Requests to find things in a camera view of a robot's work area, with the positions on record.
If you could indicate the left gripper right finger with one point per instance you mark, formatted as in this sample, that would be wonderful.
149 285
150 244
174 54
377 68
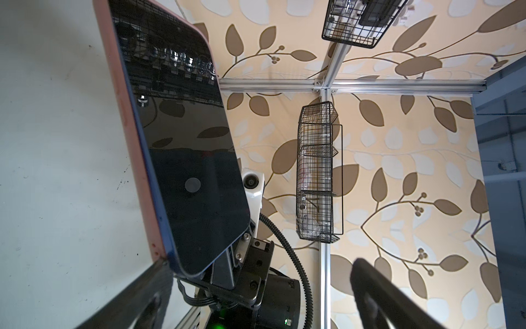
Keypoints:
381 304

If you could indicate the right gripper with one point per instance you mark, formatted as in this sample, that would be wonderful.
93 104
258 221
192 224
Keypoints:
222 268

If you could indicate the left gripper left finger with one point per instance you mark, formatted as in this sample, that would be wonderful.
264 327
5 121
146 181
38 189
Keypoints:
142 304

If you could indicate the phone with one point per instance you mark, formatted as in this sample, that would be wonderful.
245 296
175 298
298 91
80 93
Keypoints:
182 153

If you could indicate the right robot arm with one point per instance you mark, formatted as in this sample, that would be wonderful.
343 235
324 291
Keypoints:
281 301

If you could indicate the grey metal cabinet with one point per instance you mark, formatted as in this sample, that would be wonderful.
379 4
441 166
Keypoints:
500 128

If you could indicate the right wire basket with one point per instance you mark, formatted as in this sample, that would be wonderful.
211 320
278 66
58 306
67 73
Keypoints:
314 191

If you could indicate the wire basket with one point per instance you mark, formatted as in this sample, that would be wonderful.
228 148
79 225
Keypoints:
357 36
314 191

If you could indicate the back wire basket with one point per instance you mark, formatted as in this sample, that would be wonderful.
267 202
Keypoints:
357 36

